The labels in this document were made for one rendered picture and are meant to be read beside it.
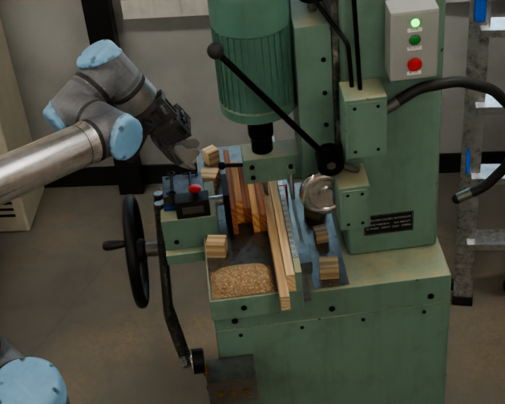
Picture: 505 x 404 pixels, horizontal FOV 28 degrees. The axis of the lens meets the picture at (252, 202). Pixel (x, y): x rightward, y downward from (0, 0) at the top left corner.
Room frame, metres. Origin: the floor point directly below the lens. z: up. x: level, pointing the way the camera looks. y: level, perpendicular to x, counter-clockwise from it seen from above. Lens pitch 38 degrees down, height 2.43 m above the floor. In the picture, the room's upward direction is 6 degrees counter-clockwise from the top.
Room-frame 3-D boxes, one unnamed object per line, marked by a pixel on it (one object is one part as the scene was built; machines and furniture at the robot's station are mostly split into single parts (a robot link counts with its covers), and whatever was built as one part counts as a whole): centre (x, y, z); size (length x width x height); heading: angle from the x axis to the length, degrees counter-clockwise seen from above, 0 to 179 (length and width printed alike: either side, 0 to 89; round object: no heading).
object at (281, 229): (1.94, -0.06, 0.92); 0.60 x 0.02 x 0.05; 2
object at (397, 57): (1.83, -0.36, 1.40); 0.10 x 0.06 x 0.16; 92
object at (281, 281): (1.92, -0.04, 0.92); 0.67 x 0.02 x 0.04; 2
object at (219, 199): (1.94, 0.09, 0.95); 0.09 x 0.07 x 0.09; 2
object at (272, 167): (1.96, -0.06, 1.03); 0.14 x 0.07 x 0.09; 92
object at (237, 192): (1.99, 0.04, 0.93); 0.17 x 0.02 x 0.07; 2
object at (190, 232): (1.94, 0.16, 0.91); 0.15 x 0.14 x 0.09; 2
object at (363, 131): (1.81, -0.26, 1.22); 0.09 x 0.08 x 0.15; 92
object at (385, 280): (1.96, -0.16, 0.76); 0.57 x 0.45 x 0.09; 92
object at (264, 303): (1.94, 0.07, 0.87); 0.61 x 0.30 x 0.06; 2
